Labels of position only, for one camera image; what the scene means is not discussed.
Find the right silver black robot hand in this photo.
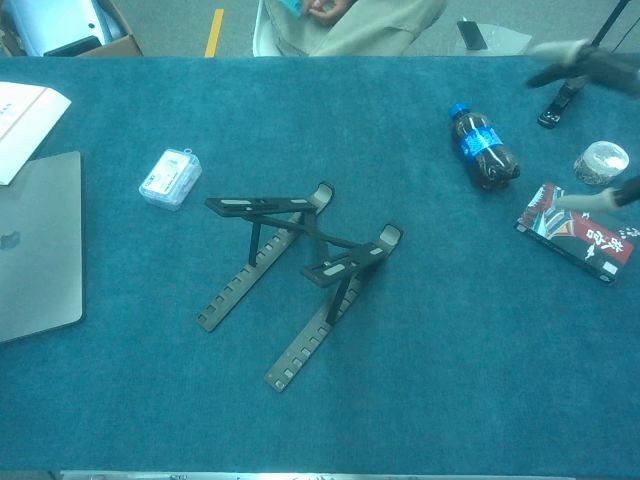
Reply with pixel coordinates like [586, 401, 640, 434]
[524, 39, 640, 210]

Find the black folding laptop stand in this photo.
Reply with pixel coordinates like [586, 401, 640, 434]
[193, 181, 405, 394]

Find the dark metal support rod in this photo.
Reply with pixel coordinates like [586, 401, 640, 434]
[574, 0, 636, 55]

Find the silver closed laptop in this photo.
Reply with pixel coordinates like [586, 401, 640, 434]
[0, 150, 85, 344]

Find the black handheld device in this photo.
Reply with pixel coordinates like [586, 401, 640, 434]
[537, 74, 589, 130]

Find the black smartphone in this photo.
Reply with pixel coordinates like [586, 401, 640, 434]
[457, 19, 489, 51]

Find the cola bottle with blue label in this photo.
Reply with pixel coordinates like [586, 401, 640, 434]
[447, 102, 522, 192]

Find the red black printed box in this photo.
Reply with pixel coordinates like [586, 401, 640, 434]
[514, 182, 640, 286]

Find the seated person in beige clothes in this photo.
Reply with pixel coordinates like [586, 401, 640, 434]
[262, 0, 448, 57]

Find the small clear plastic case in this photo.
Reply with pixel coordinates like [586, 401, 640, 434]
[138, 147, 203, 212]

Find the brown cardboard box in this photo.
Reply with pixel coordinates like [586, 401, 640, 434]
[0, 0, 144, 58]

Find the light grey flat device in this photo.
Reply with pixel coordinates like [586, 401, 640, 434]
[9, 0, 126, 57]

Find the aluminium frame rail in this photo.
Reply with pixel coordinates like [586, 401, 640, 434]
[59, 469, 591, 480]

